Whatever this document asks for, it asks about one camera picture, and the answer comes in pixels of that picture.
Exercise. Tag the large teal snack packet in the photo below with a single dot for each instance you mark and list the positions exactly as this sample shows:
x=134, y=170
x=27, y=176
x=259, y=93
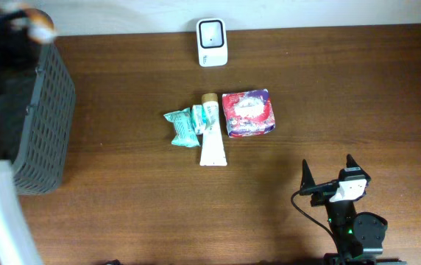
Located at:
x=183, y=127

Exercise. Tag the red purple tissue pack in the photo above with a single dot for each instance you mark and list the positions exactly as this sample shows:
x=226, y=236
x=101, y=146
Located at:
x=248, y=113

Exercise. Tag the white tube with tan cap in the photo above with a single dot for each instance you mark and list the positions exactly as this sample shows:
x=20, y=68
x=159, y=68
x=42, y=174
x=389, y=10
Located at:
x=212, y=153

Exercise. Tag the white barcode scanner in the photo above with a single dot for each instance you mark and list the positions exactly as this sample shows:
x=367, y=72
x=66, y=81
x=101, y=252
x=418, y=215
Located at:
x=212, y=42

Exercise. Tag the grey plastic mesh basket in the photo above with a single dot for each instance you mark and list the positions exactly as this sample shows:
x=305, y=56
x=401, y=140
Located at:
x=37, y=99

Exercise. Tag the orange Kleenex tissue pack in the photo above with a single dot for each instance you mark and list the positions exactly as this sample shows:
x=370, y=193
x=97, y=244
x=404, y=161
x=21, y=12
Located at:
x=41, y=28

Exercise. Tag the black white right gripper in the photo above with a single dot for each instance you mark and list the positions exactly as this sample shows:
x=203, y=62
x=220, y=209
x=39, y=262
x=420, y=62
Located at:
x=322, y=192

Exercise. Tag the small teal white packet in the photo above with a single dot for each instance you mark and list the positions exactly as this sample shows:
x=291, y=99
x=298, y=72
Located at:
x=198, y=119

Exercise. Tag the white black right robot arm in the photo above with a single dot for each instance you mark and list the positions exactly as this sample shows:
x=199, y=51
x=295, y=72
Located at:
x=358, y=237

